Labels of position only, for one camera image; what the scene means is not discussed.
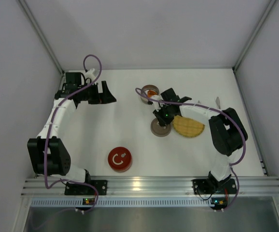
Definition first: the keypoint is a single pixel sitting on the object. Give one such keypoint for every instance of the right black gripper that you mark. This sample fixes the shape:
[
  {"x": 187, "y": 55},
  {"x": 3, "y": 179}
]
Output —
[{"x": 172, "y": 97}]

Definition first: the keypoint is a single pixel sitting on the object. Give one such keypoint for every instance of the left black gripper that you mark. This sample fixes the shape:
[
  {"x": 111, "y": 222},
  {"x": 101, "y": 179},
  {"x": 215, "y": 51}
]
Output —
[{"x": 99, "y": 92}]

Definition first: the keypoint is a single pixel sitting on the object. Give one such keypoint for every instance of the taupe round lid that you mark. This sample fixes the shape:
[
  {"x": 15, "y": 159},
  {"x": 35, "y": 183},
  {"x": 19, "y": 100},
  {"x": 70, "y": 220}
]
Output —
[{"x": 159, "y": 131}]

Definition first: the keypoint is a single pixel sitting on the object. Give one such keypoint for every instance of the orange fried chicken piece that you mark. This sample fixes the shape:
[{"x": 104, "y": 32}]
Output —
[{"x": 151, "y": 93}]

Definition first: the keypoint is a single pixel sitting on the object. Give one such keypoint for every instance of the steel food tongs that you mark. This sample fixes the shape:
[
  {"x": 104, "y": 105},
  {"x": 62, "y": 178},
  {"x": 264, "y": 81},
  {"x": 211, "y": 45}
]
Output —
[{"x": 218, "y": 103}]

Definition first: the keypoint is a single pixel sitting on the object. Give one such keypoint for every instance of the red round lid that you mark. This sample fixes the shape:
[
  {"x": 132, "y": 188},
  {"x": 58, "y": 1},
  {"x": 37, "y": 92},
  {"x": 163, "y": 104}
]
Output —
[{"x": 119, "y": 155}]

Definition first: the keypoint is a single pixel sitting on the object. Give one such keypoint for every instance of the steel bowl red base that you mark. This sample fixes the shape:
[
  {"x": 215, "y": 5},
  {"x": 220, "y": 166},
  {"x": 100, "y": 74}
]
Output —
[{"x": 125, "y": 166}]

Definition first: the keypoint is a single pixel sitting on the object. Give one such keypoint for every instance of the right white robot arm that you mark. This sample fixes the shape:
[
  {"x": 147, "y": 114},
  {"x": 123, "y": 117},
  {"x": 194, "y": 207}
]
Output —
[{"x": 228, "y": 134}]

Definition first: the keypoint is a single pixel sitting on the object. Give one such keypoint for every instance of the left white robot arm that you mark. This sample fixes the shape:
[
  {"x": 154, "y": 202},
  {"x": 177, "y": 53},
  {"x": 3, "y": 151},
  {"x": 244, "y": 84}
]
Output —
[{"x": 49, "y": 156}]

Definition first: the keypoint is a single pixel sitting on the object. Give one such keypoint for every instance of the round bamboo tray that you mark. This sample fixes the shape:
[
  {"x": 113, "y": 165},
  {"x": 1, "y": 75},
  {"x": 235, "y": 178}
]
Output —
[{"x": 187, "y": 127}]

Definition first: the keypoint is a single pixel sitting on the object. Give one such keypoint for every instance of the steel bowl taupe base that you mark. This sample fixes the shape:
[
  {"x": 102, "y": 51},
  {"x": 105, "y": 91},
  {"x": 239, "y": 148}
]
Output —
[{"x": 144, "y": 90}]

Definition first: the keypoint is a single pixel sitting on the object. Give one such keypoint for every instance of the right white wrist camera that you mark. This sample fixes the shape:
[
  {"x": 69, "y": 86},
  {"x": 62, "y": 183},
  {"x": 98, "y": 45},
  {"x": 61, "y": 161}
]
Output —
[{"x": 156, "y": 101}]

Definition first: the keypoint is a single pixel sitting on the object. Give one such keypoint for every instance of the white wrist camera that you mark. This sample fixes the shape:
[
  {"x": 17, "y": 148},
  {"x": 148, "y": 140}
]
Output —
[
  {"x": 90, "y": 75},
  {"x": 156, "y": 101}
]

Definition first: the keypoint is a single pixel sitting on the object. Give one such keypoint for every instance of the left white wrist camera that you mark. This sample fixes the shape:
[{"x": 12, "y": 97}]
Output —
[{"x": 90, "y": 75}]

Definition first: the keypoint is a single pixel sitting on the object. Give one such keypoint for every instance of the left aluminium frame post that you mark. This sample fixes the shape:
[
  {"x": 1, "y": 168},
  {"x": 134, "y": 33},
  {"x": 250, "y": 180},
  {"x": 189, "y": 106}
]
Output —
[{"x": 40, "y": 34}]

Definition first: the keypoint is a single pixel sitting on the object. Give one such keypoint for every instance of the aluminium frame post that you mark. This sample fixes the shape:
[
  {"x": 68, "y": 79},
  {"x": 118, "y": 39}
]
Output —
[
  {"x": 254, "y": 34},
  {"x": 40, "y": 34}
]

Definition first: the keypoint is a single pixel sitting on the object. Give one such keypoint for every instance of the right aluminium frame post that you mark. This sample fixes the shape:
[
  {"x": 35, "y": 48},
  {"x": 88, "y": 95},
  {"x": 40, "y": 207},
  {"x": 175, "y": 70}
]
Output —
[{"x": 254, "y": 34}]

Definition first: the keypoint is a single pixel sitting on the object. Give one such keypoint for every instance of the aluminium mounting rail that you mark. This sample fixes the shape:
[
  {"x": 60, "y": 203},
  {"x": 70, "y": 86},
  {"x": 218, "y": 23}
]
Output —
[{"x": 177, "y": 186}]

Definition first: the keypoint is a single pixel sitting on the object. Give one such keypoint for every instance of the slotted cable duct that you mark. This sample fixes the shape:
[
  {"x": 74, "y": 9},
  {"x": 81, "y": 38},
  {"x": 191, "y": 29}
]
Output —
[{"x": 124, "y": 202}]

